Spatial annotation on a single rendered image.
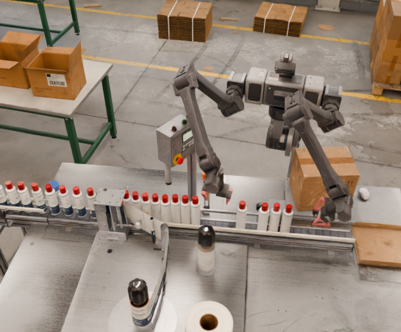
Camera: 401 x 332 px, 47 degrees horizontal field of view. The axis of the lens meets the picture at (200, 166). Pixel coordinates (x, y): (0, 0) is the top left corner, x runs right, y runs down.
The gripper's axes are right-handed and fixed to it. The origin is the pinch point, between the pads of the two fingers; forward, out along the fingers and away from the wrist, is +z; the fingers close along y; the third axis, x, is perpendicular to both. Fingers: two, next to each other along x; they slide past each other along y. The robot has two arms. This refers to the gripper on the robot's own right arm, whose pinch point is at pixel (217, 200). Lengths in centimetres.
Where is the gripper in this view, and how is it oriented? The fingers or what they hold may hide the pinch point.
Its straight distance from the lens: 216.8
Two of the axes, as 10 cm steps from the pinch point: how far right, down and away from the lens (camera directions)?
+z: 0.1, 7.4, 6.7
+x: 2.6, -6.5, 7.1
